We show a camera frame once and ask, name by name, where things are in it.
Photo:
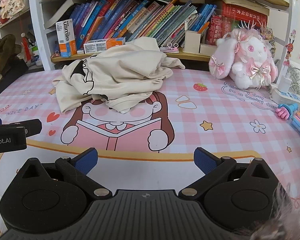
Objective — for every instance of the cream printed t-shirt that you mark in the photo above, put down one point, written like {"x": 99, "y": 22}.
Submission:
{"x": 120, "y": 72}

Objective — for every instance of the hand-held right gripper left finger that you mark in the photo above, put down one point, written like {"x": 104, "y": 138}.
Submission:
{"x": 86, "y": 158}

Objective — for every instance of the red tassel ornament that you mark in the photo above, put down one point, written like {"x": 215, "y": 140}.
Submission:
{"x": 25, "y": 47}

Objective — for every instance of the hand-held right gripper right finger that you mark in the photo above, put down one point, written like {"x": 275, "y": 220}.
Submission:
{"x": 205, "y": 160}

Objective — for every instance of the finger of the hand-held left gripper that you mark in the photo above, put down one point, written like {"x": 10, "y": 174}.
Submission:
{"x": 32, "y": 127}

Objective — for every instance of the orange white flat box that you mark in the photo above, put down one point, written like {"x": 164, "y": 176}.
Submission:
{"x": 102, "y": 45}

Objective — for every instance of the white wooden bookshelf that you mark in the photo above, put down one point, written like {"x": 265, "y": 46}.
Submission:
{"x": 36, "y": 17}

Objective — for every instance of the olive green garment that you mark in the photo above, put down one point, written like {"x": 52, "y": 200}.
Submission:
{"x": 3, "y": 55}

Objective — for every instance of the row of colourful books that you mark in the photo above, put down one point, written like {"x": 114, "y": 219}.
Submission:
{"x": 140, "y": 17}

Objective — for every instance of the thick red books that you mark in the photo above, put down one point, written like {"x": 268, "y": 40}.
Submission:
{"x": 240, "y": 12}

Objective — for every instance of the pink scissors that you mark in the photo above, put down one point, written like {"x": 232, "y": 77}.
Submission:
{"x": 171, "y": 47}

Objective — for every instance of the low white box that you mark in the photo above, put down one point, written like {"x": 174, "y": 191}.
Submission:
{"x": 208, "y": 49}

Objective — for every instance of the colourful sequin ornament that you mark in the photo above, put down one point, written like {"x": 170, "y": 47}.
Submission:
{"x": 268, "y": 38}

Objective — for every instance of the white charger plug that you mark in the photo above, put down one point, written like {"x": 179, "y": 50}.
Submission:
{"x": 284, "y": 82}

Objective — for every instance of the cream pen holder box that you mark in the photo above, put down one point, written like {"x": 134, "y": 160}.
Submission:
{"x": 192, "y": 41}

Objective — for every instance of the pink checked table mat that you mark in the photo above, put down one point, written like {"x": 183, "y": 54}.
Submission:
{"x": 215, "y": 120}

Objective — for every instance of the red ant wall sticker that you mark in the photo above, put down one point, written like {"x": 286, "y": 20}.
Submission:
{"x": 288, "y": 48}

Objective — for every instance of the grey fluffy fur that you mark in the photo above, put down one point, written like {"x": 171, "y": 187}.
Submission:
{"x": 290, "y": 217}

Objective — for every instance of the pink toy hand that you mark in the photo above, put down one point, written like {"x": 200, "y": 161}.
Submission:
{"x": 285, "y": 111}

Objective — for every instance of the pink white plush bunny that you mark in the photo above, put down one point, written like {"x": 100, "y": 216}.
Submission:
{"x": 252, "y": 55}

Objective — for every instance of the white orange toothpaste box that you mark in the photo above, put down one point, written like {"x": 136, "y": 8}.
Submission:
{"x": 66, "y": 37}

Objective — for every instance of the white power strip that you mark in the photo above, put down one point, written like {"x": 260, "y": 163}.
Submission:
{"x": 285, "y": 97}

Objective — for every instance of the white bottle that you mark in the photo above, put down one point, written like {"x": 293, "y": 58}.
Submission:
{"x": 37, "y": 56}

